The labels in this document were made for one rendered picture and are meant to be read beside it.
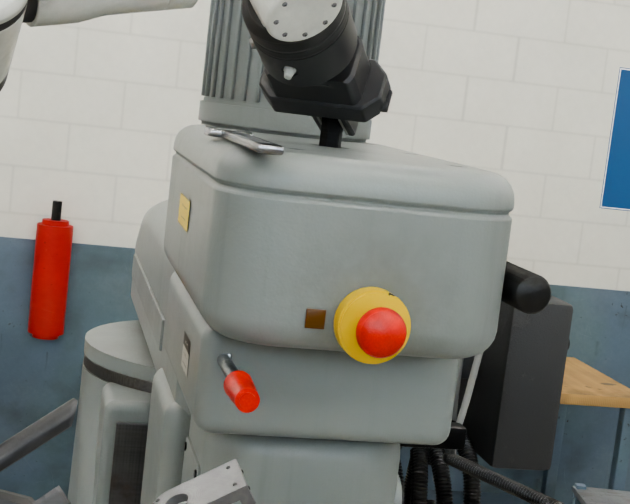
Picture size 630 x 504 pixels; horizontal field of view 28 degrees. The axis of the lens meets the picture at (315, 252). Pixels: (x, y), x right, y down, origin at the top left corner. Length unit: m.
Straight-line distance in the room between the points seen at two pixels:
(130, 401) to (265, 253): 0.66
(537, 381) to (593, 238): 4.44
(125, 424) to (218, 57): 0.49
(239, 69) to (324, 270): 0.43
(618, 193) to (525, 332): 4.48
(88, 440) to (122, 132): 3.73
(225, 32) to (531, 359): 0.53
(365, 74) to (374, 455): 0.35
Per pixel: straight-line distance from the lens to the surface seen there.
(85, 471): 1.74
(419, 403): 1.15
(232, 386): 0.99
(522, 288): 1.09
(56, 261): 5.30
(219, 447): 1.18
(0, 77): 0.95
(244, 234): 1.00
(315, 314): 1.01
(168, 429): 1.35
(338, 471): 1.19
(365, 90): 1.16
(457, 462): 1.31
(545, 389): 1.55
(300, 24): 1.00
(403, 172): 1.02
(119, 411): 1.62
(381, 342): 0.97
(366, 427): 1.14
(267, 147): 0.93
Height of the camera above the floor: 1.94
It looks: 7 degrees down
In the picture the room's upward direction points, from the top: 7 degrees clockwise
